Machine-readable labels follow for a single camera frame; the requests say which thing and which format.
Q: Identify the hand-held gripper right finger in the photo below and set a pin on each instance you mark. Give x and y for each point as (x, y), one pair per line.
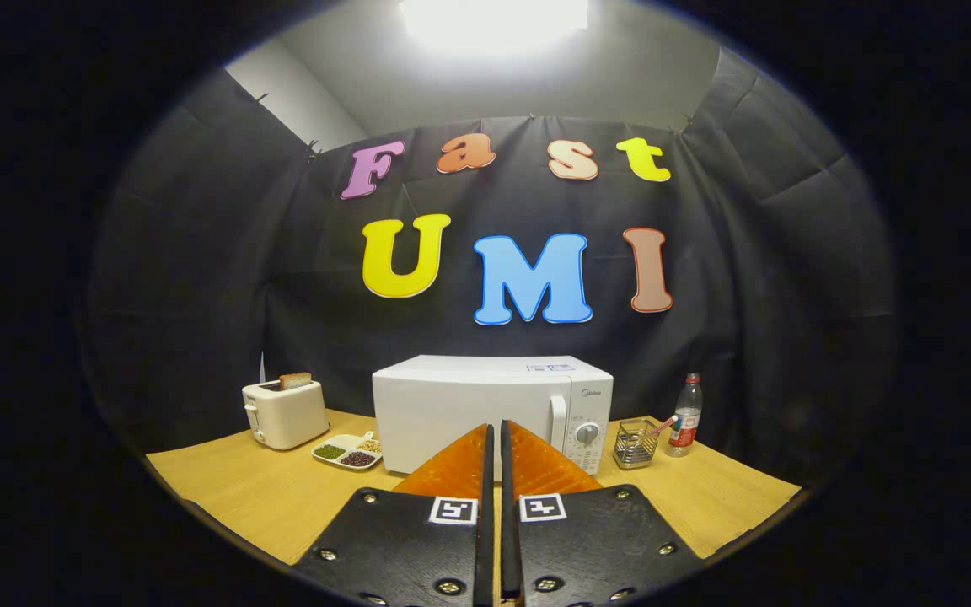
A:
(509, 548)

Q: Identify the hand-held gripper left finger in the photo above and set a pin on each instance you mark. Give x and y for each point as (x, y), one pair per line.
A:
(485, 548)

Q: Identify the white microwave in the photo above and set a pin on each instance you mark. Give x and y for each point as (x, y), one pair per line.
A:
(452, 413)

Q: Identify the white divided bean dish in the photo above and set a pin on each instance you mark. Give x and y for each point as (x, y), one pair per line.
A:
(346, 453)

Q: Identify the striped pink straw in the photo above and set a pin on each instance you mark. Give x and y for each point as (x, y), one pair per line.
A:
(665, 425)

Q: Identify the clear bottle with red label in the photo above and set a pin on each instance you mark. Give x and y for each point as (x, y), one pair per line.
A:
(684, 426)

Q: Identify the white toaster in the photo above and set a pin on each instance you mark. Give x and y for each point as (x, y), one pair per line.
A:
(287, 417)

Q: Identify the toast slice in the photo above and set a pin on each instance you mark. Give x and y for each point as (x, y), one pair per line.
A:
(296, 380)

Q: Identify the black backdrop cloth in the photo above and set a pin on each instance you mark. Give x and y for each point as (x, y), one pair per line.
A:
(747, 295)

